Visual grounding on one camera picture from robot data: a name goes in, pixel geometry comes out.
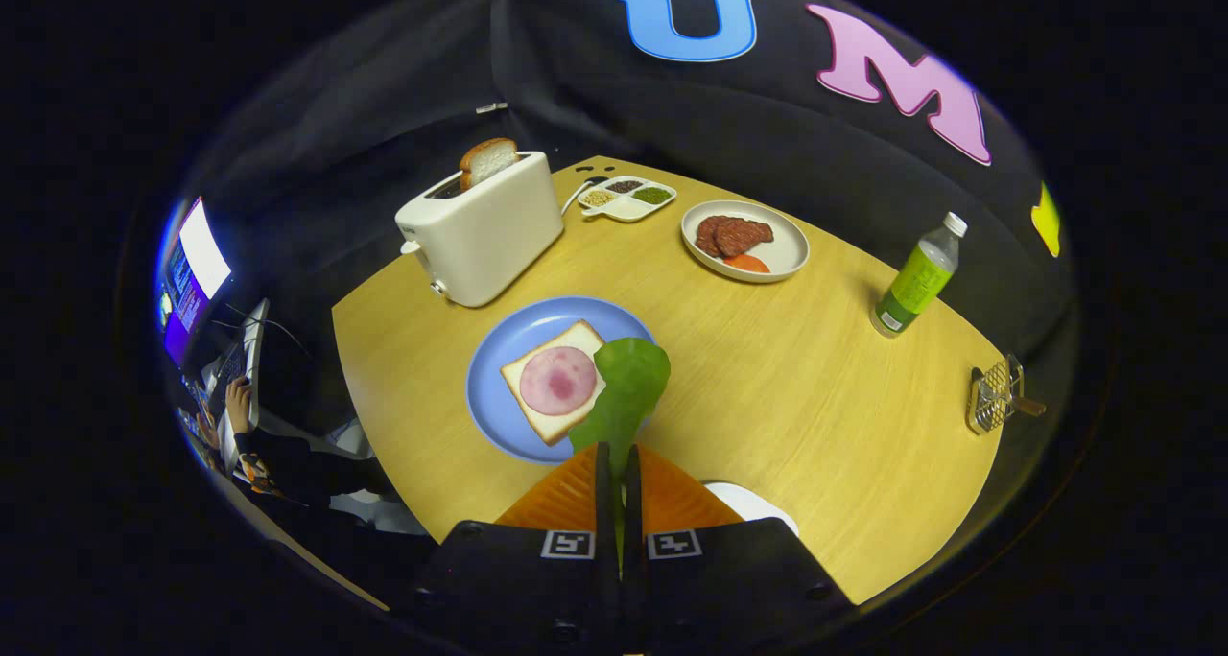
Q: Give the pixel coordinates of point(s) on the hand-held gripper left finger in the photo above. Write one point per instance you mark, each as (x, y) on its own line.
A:
(603, 503)

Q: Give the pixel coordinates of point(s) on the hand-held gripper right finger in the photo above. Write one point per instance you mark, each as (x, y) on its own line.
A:
(631, 512)

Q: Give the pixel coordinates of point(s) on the green lettuce leaf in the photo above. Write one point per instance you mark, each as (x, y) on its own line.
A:
(628, 378)

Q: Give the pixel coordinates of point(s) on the toasted bread slice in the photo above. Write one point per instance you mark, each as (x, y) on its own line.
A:
(489, 162)

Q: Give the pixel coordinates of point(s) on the white oval plate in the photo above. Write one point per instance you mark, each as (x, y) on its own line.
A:
(758, 504)

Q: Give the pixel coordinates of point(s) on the pink ham slice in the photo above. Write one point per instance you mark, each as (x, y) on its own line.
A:
(556, 381)

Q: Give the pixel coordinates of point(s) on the blue plate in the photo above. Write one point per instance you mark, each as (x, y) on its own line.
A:
(499, 407)

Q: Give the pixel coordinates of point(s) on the white bread slice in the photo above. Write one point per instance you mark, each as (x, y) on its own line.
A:
(523, 373)

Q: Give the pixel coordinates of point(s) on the tomato slice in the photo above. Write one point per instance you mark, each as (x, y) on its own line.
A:
(746, 264)

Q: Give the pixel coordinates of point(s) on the brown meat patty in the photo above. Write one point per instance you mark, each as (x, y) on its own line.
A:
(743, 236)
(705, 236)

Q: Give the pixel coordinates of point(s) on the white toaster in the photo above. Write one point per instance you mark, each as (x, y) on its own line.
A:
(489, 234)

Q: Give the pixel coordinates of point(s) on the white divided bean tray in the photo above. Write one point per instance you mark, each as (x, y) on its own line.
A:
(628, 207)

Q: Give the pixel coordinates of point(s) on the white round plate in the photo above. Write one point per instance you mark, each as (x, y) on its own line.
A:
(789, 244)

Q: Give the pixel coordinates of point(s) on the green label bottle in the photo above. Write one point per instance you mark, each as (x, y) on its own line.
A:
(916, 282)

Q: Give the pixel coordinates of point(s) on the white laptop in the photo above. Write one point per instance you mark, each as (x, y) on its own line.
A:
(257, 349)

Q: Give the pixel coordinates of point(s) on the black backdrop cloth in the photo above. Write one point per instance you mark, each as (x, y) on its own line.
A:
(767, 148)

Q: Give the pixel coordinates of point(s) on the silver clip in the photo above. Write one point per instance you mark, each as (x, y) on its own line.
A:
(491, 107)

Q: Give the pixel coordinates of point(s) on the computer monitor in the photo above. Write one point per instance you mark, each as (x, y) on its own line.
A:
(201, 253)

